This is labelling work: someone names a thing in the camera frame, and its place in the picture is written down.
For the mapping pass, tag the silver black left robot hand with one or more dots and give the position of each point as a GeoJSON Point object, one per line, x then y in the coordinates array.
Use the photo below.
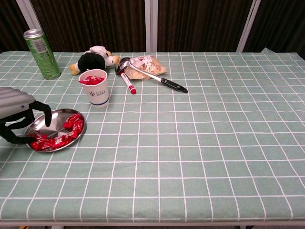
{"type": "Point", "coordinates": [12, 102]}

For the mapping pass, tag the red white marker pen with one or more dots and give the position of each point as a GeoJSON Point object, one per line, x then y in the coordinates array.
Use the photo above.
{"type": "Point", "coordinates": [128, 84]}

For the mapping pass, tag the green drink can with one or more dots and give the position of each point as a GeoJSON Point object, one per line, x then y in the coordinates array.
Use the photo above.
{"type": "Point", "coordinates": [43, 57]}

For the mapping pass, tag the white paper cup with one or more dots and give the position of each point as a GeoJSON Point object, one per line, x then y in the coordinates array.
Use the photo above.
{"type": "Point", "coordinates": [96, 95]}

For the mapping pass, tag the white partition post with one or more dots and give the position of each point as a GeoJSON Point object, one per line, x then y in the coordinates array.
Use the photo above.
{"type": "Point", "coordinates": [248, 23]}
{"type": "Point", "coordinates": [151, 23]}
{"type": "Point", "coordinates": [28, 12]}

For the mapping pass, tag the dark brown curtain panel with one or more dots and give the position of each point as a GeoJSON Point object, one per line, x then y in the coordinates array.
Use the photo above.
{"type": "Point", "coordinates": [197, 23]}
{"type": "Point", "coordinates": [9, 23]}
{"type": "Point", "coordinates": [95, 23]}
{"type": "Point", "coordinates": [281, 23]}

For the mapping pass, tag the round steel plate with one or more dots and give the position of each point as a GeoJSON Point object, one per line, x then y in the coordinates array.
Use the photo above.
{"type": "Point", "coordinates": [57, 124]}

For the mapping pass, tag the black white plush penguin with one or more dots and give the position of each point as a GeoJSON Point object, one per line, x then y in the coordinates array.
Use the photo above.
{"type": "Point", "coordinates": [91, 62]}

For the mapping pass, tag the green checked tablecloth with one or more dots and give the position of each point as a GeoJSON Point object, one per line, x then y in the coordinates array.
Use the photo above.
{"type": "Point", "coordinates": [190, 143]}

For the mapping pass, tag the clear snack bag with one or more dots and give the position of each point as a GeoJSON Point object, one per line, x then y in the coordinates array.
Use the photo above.
{"type": "Point", "coordinates": [152, 66]}

